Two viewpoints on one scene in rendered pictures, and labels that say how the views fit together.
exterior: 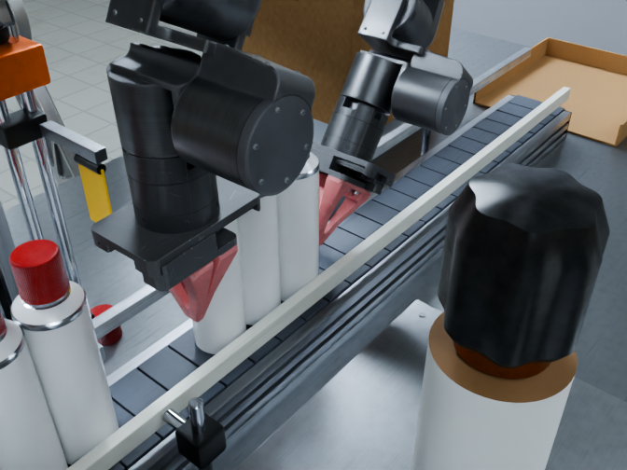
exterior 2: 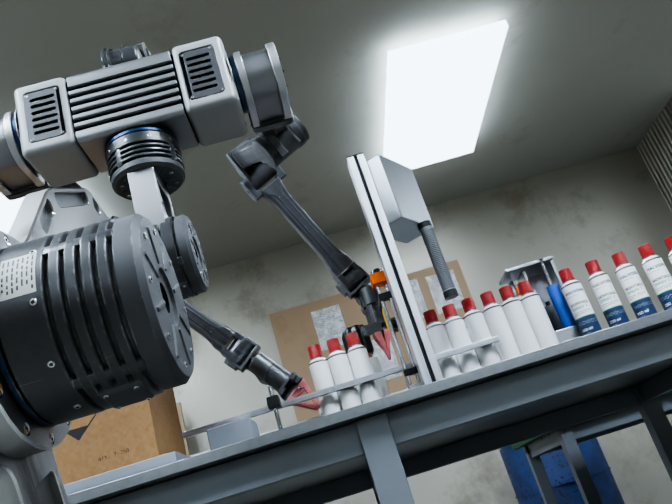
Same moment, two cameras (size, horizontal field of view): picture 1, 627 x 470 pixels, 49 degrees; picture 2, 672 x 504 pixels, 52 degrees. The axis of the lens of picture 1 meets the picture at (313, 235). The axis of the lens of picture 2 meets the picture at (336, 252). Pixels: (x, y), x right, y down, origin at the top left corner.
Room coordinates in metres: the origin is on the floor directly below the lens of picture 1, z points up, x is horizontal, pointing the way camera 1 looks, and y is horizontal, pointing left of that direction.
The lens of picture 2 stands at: (1.66, 1.39, 0.62)
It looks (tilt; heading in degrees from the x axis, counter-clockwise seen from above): 22 degrees up; 227
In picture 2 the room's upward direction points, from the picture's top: 18 degrees counter-clockwise
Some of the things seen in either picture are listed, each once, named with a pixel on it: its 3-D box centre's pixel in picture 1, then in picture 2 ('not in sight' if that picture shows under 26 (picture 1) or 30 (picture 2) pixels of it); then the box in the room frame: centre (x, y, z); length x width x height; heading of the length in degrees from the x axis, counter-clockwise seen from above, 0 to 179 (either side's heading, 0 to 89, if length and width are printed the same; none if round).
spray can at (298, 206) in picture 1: (293, 213); (324, 384); (0.58, 0.02, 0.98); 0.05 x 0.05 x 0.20
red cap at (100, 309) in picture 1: (104, 324); not in sight; (0.56, 0.23, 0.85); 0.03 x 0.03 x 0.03
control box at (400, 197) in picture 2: not in sight; (391, 200); (0.39, 0.28, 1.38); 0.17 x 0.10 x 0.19; 16
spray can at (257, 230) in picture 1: (251, 232); (343, 377); (0.54, 0.06, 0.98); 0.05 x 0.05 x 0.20
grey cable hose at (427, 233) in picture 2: not in sight; (437, 259); (0.36, 0.33, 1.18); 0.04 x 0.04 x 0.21
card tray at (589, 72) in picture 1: (578, 85); not in sight; (1.19, -0.48, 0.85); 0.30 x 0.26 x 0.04; 141
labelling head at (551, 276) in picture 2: not in sight; (543, 312); (0.04, 0.35, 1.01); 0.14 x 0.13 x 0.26; 141
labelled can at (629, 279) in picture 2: not in sight; (634, 288); (-0.07, 0.56, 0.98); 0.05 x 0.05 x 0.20
